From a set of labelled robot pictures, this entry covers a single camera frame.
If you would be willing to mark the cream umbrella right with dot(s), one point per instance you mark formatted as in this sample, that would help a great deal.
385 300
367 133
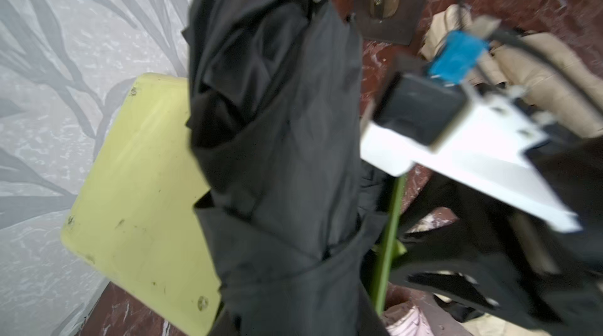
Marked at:
542 88

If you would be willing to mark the green top drawer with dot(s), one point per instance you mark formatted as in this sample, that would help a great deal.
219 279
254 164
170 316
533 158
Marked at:
388 248

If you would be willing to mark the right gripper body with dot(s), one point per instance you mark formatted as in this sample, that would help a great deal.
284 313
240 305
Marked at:
492 257

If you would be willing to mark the black umbrella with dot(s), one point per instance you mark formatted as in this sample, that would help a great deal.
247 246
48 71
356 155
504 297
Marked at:
274 89

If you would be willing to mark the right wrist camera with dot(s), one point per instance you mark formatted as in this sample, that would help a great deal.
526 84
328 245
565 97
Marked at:
428 116

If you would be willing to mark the green drawer cabinet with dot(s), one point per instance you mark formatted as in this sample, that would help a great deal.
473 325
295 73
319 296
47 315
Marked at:
133 220

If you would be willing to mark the pink cherry blossom tree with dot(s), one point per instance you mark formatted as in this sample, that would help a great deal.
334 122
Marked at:
389 21

